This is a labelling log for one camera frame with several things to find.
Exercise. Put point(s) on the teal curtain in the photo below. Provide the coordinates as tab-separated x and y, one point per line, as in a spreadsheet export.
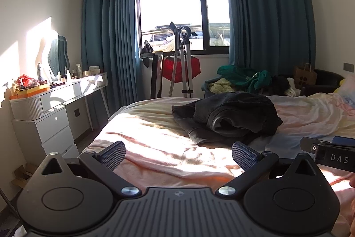
263	17
111	31

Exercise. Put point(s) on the white cloth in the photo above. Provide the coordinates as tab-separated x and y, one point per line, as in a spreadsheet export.
291	91

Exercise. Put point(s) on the grey wall socket plate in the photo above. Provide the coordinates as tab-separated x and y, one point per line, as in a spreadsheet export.
348	67

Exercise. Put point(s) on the dark framed window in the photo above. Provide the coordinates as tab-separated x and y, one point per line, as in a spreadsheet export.
166	3

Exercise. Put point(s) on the silver spray can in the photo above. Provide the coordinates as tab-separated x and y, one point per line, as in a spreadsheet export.
40	71

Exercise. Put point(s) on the dark wooden chair frame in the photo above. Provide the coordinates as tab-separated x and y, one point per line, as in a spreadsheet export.
155	73

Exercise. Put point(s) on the red packet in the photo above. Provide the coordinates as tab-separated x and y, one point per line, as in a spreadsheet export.
25	78

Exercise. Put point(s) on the black dotted cloth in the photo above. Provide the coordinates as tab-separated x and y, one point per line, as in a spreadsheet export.
280	84

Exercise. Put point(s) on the cardboard box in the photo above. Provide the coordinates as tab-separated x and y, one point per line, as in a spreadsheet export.
22	174

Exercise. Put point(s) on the white drawer cabinet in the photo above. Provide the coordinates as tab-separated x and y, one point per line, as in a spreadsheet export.
52	126

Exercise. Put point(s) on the pastel blanket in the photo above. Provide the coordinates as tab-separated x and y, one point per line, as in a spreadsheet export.
166	148

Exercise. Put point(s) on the green garment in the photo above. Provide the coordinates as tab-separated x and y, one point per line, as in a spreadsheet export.
235	74

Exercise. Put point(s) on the yellow pillow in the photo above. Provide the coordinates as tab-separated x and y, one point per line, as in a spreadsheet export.
340	85

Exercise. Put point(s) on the tissue box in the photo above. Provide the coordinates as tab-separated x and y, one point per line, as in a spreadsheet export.
94	71

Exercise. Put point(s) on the black pants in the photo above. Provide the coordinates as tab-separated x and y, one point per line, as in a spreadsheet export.
235	114

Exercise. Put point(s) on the orange tray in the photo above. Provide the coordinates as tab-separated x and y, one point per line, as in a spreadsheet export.
30	93

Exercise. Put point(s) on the wavy teal framed mirror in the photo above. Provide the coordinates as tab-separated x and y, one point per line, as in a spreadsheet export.
58	56

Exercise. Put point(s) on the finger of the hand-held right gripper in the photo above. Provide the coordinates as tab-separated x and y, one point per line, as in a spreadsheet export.
307	144
344	139

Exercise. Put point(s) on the light green knit cloth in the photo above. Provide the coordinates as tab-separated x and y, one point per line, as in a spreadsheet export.
222	85

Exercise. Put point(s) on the white dressing table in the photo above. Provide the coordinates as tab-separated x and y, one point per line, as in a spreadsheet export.
61	92

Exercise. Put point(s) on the brown paper bag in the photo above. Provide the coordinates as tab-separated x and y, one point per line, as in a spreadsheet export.
305	76

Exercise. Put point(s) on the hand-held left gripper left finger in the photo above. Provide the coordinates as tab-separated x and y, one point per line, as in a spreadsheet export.
112	155

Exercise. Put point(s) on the white bottle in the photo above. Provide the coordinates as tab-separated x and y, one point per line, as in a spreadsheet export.
79	71

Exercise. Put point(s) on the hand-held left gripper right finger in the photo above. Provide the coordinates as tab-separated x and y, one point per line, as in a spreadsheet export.
244	155

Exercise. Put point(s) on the red cloth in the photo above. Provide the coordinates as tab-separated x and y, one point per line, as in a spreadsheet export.
194	67

